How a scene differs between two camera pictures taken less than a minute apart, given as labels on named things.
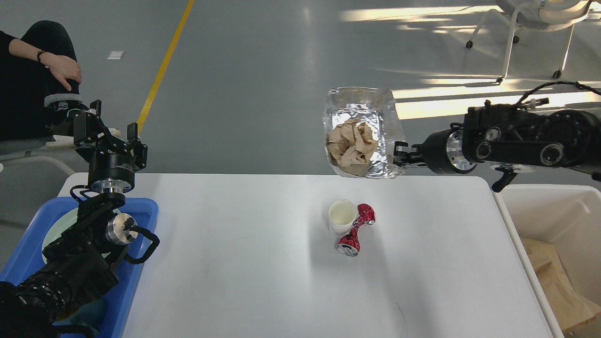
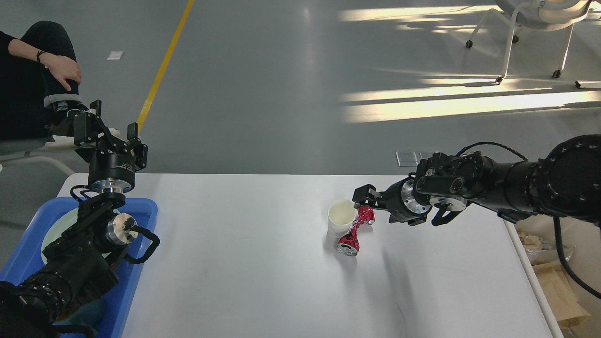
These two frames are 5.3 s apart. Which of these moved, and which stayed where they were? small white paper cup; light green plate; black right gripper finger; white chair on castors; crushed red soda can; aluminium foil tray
Moved: aluminium foil tray; black right gripper finger
Stayed: crushed red soda can; small white paper cup; white chair on castors; light green plate
